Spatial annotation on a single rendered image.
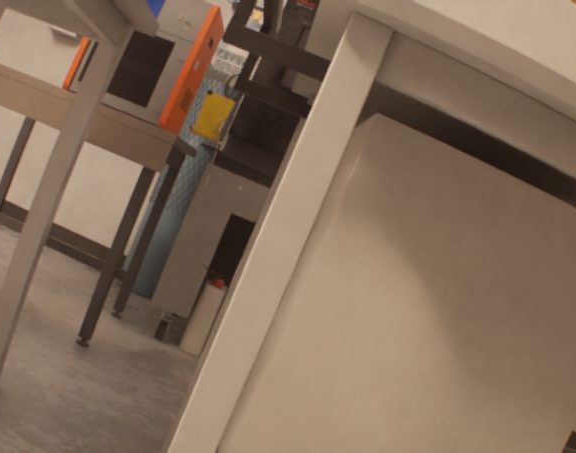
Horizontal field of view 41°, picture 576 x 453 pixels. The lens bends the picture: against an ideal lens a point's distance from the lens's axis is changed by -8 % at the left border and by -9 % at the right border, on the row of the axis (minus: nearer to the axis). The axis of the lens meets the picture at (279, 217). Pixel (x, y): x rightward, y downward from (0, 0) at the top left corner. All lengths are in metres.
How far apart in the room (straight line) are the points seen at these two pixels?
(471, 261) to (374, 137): 0.23
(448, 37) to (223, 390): 0.46
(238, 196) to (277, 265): 2.09
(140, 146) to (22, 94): 0.42
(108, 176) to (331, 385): 3.19
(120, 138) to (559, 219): 1.51
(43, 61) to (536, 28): 3.68
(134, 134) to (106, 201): 1.88
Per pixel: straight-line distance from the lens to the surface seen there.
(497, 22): 0.94
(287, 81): 3.10
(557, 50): 0.96
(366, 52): 0.92
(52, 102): 2.48
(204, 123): 3.10
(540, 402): 1.28
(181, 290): 3.02
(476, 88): 0.95
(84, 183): 4.29
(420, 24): 0.90
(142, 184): 2.48
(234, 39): 1.06
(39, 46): 4.44
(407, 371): 1.20
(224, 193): 2.99
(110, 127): 2.43
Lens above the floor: 0.63
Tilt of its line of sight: 1 degrees down
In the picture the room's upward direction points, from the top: 23 degrees clockwise
